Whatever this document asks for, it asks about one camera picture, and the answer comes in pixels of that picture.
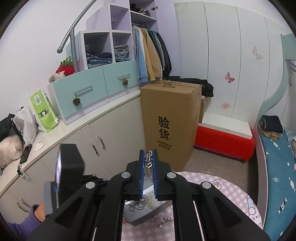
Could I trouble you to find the metal tin box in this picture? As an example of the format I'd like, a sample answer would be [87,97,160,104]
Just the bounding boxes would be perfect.
[123,186,171,226]

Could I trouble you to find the silver chain necklace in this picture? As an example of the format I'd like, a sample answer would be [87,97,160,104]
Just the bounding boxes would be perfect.
[125,195,150,212]

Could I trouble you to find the person left hand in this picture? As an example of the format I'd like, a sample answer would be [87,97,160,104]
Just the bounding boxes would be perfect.
[33,203,46,222]

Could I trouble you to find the silver earrings cluster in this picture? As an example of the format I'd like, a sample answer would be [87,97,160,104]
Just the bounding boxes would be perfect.
[152,216,173,228]

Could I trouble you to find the black smartphone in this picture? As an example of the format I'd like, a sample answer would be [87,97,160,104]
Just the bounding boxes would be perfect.
[20,144,32,164]

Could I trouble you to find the beige curved cabinet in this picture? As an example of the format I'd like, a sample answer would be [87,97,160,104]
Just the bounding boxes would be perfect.
[1,91,146,223]

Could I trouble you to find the green white paper bag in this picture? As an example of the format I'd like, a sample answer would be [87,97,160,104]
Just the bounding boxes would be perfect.
[29,89,59,133]

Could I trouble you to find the white plastic bag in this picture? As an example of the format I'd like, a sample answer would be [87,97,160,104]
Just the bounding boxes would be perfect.
[13,105,38,146]

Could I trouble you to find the pine cone ornament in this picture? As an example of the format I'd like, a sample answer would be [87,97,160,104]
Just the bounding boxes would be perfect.
[73,97,81,106]
[122,79,128,86]

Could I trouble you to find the teal candy print bedspread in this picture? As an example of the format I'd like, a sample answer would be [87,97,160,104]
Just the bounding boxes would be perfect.
[259,132,295,240]

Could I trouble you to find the teal drawer unit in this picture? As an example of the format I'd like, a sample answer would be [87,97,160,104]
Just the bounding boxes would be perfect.
[48,60,139,125]

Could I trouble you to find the red storage box white lid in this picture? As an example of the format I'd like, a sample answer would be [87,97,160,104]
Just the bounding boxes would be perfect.
[195,113,255,162]

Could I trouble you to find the large cardboard box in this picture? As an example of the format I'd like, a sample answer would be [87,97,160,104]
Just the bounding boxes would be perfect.
[140,80,202,171]

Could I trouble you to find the folded dark clothes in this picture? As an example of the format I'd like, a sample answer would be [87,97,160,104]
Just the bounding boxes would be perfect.
[258,115,283,141]

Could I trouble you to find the red strawberry plush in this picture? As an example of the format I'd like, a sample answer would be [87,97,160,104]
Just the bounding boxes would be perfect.
[56,55,75,76]

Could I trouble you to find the hanging clothes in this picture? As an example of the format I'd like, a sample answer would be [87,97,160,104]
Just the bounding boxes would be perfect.
[132,25,172,82]

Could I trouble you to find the teal bunk bed frame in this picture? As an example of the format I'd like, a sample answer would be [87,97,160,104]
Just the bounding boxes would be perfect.
[254,34,295,127]

